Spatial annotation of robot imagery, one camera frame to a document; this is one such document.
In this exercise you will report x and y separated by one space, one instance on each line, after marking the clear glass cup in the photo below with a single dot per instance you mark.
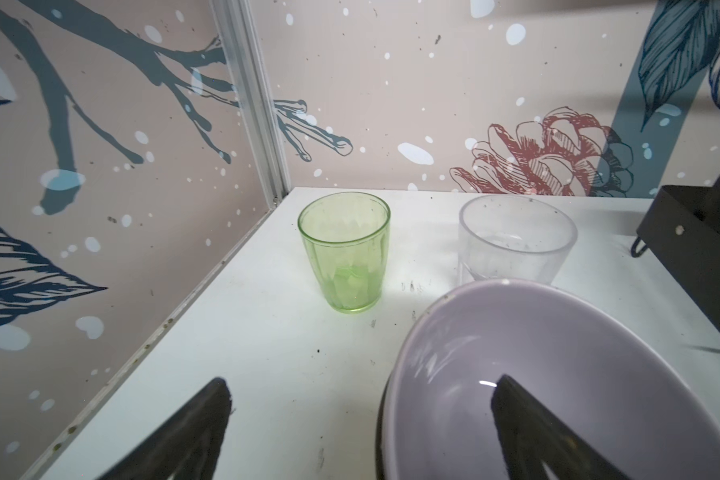
513 237

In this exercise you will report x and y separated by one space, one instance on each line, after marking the black two-tier dish rack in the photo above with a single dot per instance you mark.
682 229

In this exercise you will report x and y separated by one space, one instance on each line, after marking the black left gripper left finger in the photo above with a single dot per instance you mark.
187 445

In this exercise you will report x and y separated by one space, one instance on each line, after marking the lilac ceramic bowl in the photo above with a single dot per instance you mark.
591 372

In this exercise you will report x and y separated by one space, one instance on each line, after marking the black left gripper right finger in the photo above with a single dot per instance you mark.
535 444

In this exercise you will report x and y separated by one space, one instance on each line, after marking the green glass cup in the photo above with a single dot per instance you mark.
346 238

